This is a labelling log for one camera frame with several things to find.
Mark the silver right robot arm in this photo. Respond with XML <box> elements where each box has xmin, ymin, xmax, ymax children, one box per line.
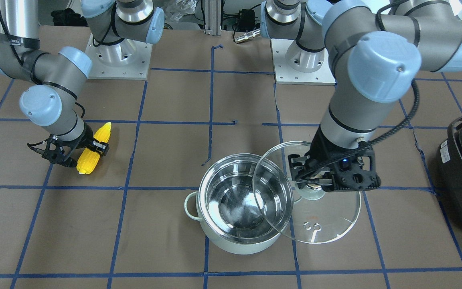
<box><xmin>0</xmin><ymin>0</ymin><xmax>165</xmax><ymax>167</ymax></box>

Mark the yellow plastic corn cob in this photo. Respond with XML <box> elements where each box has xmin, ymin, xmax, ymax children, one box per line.
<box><xmin>76</xmin><ymin>122</ymin><xmax>112</xmax><ymax>175</ymax></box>

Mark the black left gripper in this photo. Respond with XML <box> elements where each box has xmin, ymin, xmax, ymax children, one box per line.
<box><xmin>288</xmin><ymin>128</ymin><xmax>381</xmax><ymax>192</ymax></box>

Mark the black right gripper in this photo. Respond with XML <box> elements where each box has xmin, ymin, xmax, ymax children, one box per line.
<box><xmin>29</xmin><ymin>123</ymin><xmax>109</xmax><ymax>168</ymax></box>

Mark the glass pot lid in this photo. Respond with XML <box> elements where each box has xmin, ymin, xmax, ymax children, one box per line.
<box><xmin>252</xmin><ymin>141</ymin><xmax>362</xmax><ymax>244</ymax></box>

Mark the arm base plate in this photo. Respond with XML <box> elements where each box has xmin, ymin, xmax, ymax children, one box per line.
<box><xmin>85</xmin><ymin>35</ymin><xmax>153</xmax><ymax>80</ymax></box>
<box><xmin>271</xmin><ymin>39</ymin><xmax>336</xmax><ymax>85</ymax></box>

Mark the aluminium frame post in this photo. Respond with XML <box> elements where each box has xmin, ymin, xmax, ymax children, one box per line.
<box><xmin>202</xmin><ymin>0</ymin><xmax>222</xmax><ymax>37</ymax></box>

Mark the pale green electric pot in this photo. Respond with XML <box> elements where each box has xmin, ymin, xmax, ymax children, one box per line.
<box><xmin>184</xmin><ymin>153</ymin><xmax>294</xmax><ymax>254</ymax></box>

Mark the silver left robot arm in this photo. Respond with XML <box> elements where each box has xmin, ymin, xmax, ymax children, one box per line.
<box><xmin>261</xmin><ymin>0</ymin><xmax>462</xmax><ymax>199</ymax></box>

